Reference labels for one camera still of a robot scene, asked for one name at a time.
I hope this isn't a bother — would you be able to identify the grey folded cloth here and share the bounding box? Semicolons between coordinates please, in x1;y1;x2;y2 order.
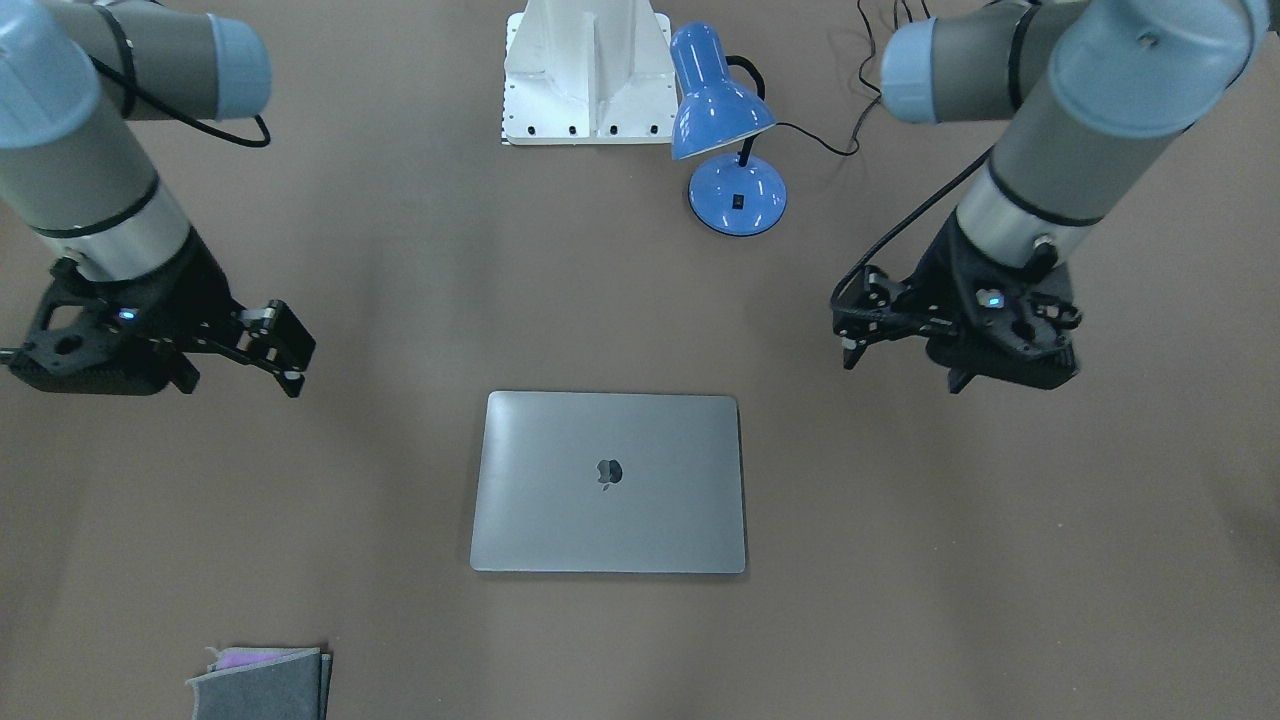
187;647;332;719

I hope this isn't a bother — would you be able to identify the grey laptop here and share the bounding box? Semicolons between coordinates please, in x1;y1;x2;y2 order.
468;389;748;575

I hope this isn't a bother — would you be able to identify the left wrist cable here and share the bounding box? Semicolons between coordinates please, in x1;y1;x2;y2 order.
829;149;993;311

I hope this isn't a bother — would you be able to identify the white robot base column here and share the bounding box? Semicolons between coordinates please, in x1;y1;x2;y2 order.
500;1;678;146

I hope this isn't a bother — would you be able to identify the blue desk lamp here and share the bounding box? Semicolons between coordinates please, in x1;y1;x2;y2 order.
669;22;788;237

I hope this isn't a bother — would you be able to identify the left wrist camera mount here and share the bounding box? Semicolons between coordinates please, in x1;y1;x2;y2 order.
925;261;1082;395

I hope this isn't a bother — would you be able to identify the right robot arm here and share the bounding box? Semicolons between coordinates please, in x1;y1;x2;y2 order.
1;1;316;397

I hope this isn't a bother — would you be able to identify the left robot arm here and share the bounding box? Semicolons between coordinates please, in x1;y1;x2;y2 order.
829;1;1277;392

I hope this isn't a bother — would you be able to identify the black lamp power cord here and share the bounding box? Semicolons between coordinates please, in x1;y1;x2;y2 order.
774;0;936;158

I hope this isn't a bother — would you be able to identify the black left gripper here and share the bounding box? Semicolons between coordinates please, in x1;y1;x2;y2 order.
829;211;1010;370

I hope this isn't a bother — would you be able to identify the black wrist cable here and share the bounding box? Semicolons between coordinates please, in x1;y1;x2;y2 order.
88;55;273;149

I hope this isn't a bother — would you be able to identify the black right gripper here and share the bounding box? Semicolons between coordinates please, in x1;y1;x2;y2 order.
90;228;316;398

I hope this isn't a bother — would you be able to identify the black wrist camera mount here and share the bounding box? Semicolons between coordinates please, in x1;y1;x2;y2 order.
3;256;200;396

